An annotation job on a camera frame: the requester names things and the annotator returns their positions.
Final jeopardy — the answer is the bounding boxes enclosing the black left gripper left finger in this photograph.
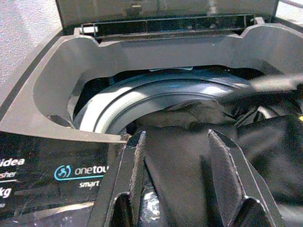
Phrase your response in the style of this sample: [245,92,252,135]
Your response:
[89,131,148,227]

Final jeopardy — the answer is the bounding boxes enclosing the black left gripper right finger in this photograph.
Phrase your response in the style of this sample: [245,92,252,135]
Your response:
[206,128,285,227]

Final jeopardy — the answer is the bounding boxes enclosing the black clothes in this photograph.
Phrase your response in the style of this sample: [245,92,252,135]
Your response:
[126,78,303,227]

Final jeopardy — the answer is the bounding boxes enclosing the washing machine drum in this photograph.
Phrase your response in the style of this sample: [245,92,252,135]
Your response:
[67,68,269,138]

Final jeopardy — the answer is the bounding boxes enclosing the dark grey top-load washing machine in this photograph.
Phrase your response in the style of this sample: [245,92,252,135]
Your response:
[0,0,303,227]

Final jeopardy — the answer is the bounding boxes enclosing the dark washing machine lid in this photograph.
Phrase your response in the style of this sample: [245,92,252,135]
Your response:
[55,0,279,41]

